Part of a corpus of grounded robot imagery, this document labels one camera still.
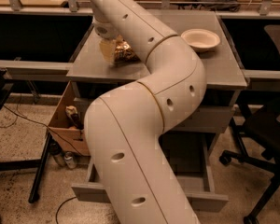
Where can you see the open grey middle drawer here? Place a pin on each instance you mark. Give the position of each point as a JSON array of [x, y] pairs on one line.
[[188, 156]]

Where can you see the black office chair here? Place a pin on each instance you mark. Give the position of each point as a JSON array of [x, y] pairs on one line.
[[263, 126]]

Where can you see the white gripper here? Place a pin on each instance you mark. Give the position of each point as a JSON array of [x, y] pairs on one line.
[[103, 31]]

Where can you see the dark bottle on floor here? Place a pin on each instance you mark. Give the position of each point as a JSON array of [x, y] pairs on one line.
[[56, 152]]

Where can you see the clear bottle on floor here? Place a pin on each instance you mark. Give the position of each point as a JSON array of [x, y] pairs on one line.
[[70, 160]]

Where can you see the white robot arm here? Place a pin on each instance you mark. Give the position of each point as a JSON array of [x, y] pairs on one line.
[[137, 177]]

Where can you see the black table leg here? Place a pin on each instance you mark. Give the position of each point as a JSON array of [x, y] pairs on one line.
[[34, 196]]

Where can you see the snack bag in box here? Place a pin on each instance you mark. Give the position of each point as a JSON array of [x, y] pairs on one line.
[[72, 114]]

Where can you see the cardboard box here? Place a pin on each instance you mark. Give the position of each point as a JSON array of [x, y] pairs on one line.
[[61, 127]]

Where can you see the closed grey upper drawer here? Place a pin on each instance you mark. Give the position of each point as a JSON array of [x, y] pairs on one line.
[[205, 120]]

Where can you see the white paper bowl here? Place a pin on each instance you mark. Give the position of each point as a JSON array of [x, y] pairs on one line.
[[201, 40]]

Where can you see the crushed orange soda can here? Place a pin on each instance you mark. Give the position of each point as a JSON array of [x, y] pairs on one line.
[[123, 52]]

